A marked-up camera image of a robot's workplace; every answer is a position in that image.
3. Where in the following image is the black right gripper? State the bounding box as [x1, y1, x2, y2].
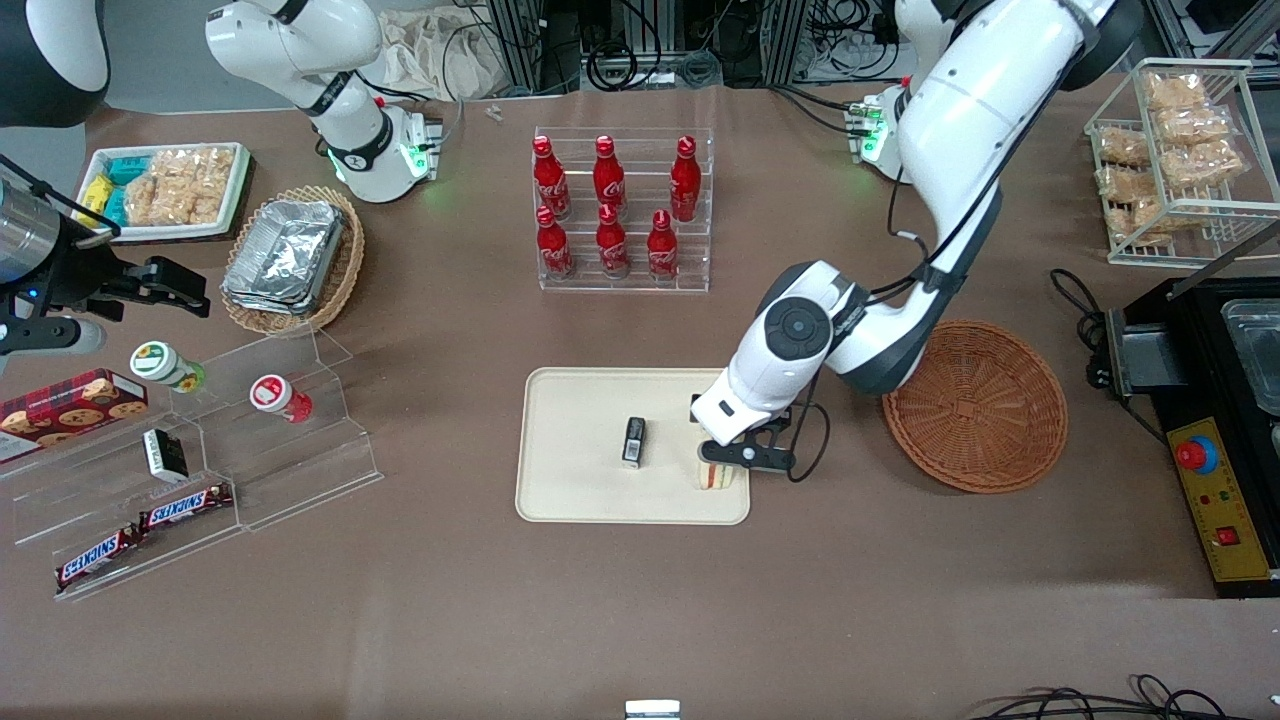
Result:
[0, 215, 211, 325]

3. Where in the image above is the white rectangular snack tray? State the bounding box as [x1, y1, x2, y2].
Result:
[74, 142, 257, 247]

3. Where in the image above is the tan oval wicker basket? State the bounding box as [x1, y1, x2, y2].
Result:
[219, 184, 367, 339]

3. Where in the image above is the beige plastic tray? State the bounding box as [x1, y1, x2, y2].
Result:
[515, 367, 751, 526]

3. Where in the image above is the brown round wicker basket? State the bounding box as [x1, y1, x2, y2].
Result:
[881, 319, 1069, 495]

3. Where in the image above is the green lidded cup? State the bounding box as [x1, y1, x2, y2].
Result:
[129, 340, 209, 394]

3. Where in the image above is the clear rice cracker bag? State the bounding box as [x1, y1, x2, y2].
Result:
[124, 147, 237, 227]

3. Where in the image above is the silver foil container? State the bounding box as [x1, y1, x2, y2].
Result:
[221, 197, 349, 318]

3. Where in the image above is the red lidded cup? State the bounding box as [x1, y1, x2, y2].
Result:
[248, 373, 314, 425]

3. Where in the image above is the red cookie box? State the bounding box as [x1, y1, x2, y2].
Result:
[0, 367, 150, 464]

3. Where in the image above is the small black white box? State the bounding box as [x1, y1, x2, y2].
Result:
[141, 427, 190, 484]

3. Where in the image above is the clear acrylic bottle rack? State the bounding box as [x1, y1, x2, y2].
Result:
[533, 127, 715, 294]

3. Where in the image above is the red cola bottle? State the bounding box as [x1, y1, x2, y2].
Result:
[595, 203, 632, 279]
[646, 209, 681, 282]
[535, 205, 577, 281]
[669, 135, 703, 224]
[532, 135, 572, 222]
[592, 134, 628, 220]

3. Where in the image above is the snickers chocolate bar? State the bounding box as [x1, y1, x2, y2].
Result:
[137, 482, 235, 532]
[54, 526, 142, 590]

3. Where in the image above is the clear acrylic stepped shelf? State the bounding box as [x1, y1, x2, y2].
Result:
[0, 325, 385, 603]

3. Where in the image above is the beige cloth bag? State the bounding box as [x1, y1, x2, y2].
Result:
[378, 8, 503, 102]

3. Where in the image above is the clear fried snack bag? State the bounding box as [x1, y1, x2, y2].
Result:
[1144, 71, 1210, 112]
[1097, 127, 1153, 167]
[1097, 164, 1162, 202]
[1159, 139, 1247, 190]
[1108, 197, 1183, 247]
[1156, 104, 1234, 145]

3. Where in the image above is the black countertop appliance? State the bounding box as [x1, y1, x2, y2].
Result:
[1104, 274, 1280, 601]

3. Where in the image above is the yellow emergency stop box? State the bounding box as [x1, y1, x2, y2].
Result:
[1167, 417, 1277, 584]

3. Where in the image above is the metal pan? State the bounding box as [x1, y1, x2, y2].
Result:
[1221, 297, 1280, 417]

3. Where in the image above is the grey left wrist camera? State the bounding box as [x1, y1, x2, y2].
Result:
[697, 442, 798, 477]

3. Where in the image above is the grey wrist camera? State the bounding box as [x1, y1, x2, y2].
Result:
[697, 442, 798, 477]
[0, 317, 107, 355]

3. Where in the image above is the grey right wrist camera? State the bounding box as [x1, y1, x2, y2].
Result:
[0, 317, 107, 355]

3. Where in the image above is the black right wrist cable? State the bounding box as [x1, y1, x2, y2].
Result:
[0, 153, 123, 241]

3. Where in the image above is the black power cable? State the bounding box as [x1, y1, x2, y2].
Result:
[1048, 268, 1113, 393]

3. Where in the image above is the black floor cable bundle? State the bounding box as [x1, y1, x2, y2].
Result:
[968, 674, 1238, 720]

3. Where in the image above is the aluminium frame with cables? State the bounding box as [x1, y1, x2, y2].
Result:
[478, 0, 903, 93]

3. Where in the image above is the white wire basket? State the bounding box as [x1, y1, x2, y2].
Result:
[1084, 57, 1280, 268]

